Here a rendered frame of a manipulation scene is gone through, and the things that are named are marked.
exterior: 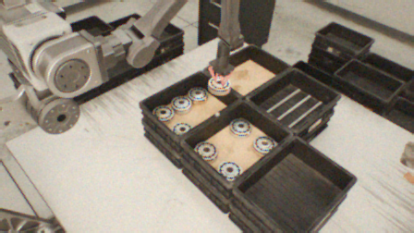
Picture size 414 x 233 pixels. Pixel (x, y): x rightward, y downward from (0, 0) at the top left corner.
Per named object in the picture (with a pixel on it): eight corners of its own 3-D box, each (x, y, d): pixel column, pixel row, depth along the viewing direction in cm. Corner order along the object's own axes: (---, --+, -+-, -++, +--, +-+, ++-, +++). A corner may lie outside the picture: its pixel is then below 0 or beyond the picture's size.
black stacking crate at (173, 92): (178, 157, 142) (178, 140, 134) (140, 120, 157) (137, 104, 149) (240, 116, 162) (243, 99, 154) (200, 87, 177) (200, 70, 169)
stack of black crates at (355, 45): (356, 82, 295) (376, 39, 263) (339, 97, 279) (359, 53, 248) (318, 63, 315) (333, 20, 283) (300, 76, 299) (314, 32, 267)
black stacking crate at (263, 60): (240, 116, 162) (243, 99, 154) (200, 87, 177) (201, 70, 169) (288, 84, 182) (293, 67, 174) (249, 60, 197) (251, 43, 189)
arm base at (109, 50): (87, 69, 89) (76, 30, 81) (112, 58, 93) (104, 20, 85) (103, 84, 85) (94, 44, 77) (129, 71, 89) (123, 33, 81)
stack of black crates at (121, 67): (108, 117, 250) (100, 83, 226) (88, 98, 265) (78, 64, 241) (150, 95, 271) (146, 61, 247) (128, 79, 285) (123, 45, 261)
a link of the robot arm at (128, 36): (105, 34, 85) (117, 46, 84) (137, 21, 91) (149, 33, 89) (106, 58, 93) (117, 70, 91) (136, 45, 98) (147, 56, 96)
